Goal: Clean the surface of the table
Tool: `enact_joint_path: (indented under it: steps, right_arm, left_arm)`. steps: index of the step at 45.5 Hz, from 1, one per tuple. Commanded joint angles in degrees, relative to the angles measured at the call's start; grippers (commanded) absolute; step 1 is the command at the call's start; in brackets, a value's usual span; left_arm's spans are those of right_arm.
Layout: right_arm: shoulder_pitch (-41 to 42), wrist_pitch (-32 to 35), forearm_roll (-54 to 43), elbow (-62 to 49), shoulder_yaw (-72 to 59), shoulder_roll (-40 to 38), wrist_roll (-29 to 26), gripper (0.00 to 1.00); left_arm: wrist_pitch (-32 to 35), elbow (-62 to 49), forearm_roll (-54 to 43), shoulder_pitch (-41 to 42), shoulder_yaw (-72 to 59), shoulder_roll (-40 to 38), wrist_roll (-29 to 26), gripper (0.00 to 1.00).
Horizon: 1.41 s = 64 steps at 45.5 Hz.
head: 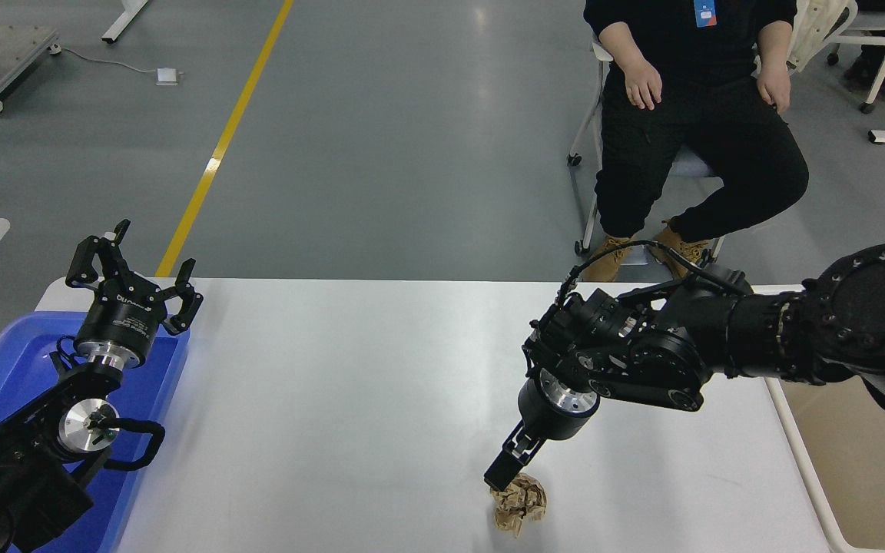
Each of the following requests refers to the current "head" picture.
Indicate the blue plastic tray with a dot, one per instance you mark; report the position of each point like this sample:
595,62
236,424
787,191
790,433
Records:
20,361

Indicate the white frame chair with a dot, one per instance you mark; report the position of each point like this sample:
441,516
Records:
876,21

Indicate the person's right hand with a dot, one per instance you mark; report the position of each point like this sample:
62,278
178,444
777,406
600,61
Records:
644,86

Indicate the person's left hand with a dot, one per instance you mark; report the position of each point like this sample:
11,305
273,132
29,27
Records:
774,88

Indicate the person's right forearm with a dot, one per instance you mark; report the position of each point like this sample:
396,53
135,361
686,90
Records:
621,44

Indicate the tan paper ball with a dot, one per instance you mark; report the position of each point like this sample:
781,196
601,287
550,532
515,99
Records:
521,507

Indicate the cream fabric garment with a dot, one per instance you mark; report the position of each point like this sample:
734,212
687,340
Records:
819,31

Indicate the person's left forearm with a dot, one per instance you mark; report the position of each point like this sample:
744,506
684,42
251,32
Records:
776,46

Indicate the white table leg foot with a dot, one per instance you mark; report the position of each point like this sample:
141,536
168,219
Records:
124,19

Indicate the grey wheeled platform cart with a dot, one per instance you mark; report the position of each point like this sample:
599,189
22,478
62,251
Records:
6,52

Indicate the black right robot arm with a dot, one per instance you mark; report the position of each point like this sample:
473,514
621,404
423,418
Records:
865,307

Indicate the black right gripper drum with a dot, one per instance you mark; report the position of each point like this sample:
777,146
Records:
554,421

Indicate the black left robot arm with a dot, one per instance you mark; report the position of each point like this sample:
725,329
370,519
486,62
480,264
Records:
24,465

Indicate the large pale plastic bin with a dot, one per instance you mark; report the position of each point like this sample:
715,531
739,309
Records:
857,476

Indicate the white wheeled chair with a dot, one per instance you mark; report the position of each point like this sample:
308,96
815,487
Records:
598,52

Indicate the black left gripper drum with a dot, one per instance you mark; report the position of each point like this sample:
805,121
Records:
120,319

